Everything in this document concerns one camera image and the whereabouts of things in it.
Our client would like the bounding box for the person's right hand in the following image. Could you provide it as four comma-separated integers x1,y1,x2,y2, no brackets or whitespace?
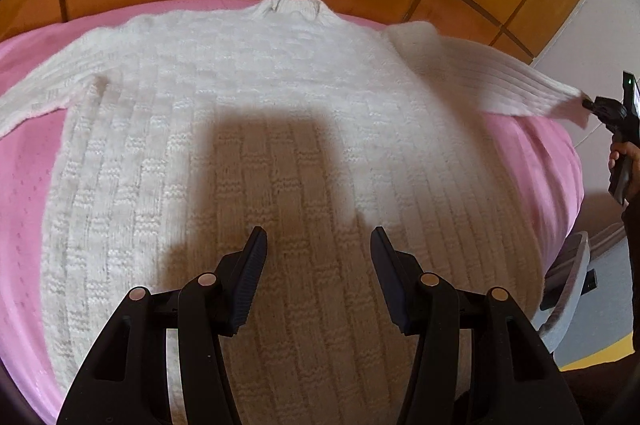
608,142,640,203

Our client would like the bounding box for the white knitted sweater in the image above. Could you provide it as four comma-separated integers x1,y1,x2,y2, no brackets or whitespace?
1,0,588,424

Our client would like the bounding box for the pink bedspread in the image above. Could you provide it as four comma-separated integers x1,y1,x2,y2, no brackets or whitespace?
1,0,585,424

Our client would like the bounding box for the grey chair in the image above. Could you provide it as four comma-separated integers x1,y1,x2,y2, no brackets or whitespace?
532,231,597,353

